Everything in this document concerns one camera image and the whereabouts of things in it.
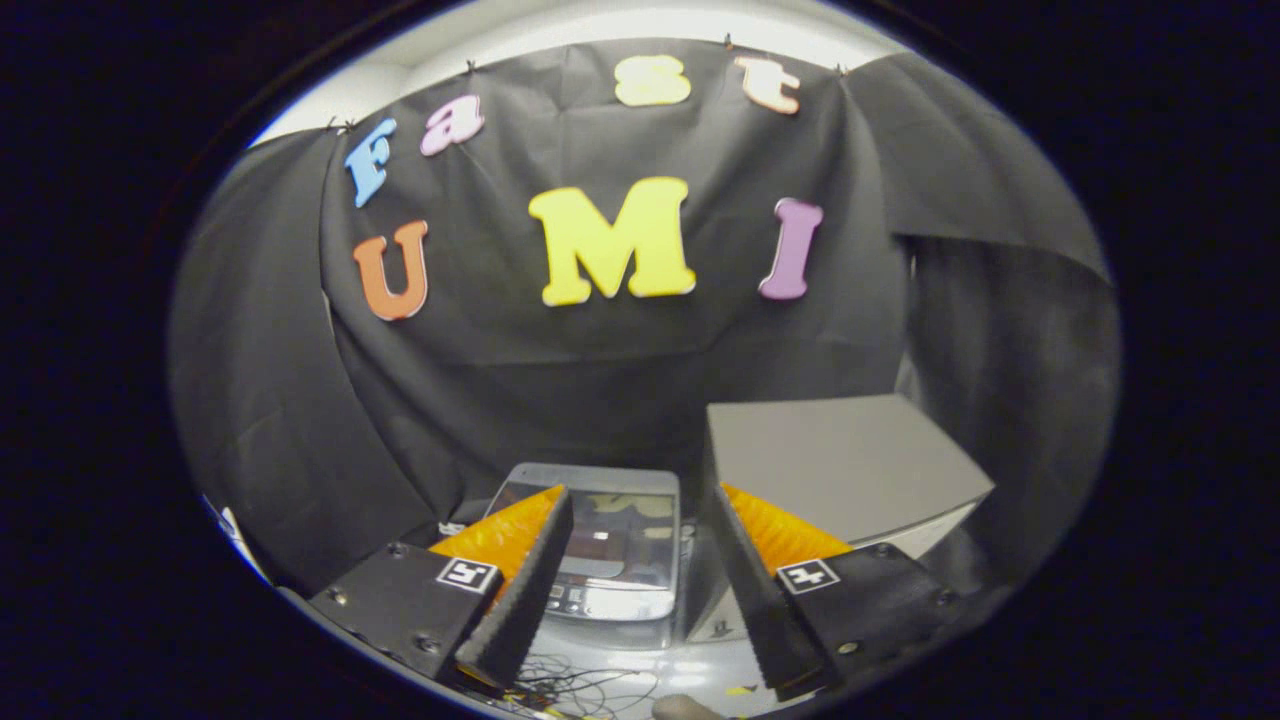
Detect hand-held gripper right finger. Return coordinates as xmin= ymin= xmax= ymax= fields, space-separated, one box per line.
xmin=700 ymin=482 xmax=966 ymax=701

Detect grey cabinet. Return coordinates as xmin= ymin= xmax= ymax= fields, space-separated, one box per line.
xmin=685 ymin=393 xmax=996 ymax=643

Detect black backdrop cloth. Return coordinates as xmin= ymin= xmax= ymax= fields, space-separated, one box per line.
xmin=165 ymin=38 xmax=1121 ymax=591

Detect tangled floor cables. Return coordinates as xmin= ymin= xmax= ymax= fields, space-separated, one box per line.
xmin=500 ymin=650 xmax=666 ymax=719

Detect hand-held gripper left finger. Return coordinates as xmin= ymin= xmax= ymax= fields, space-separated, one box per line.
xmin=308 ymin=485 xmax=576 ymax=691

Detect grey top-load washing machine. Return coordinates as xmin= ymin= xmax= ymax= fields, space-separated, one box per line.
xmin=440 ymin=462 xmax=701 ymax=651

